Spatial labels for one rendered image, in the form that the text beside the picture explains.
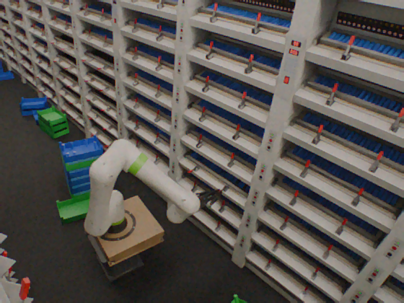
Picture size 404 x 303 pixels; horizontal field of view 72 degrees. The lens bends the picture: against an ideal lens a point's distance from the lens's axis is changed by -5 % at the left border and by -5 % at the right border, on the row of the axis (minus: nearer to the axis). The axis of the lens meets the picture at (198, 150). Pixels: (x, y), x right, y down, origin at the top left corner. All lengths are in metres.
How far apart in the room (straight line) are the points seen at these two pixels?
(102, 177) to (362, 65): 1.13
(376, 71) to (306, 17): 0.34
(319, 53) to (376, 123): 0.36
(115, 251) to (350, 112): 1.39
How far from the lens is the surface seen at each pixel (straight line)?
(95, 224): 1.58
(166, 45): 1.89
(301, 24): 1.33
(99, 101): 2.94
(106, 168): 1.30
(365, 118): 1.31
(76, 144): 2.56
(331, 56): 1.30
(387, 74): 1.25
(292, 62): 1.35
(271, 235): 1.92
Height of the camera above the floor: 1.78
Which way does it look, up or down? 34 degrees down
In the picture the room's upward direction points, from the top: 7 degrees clockwise
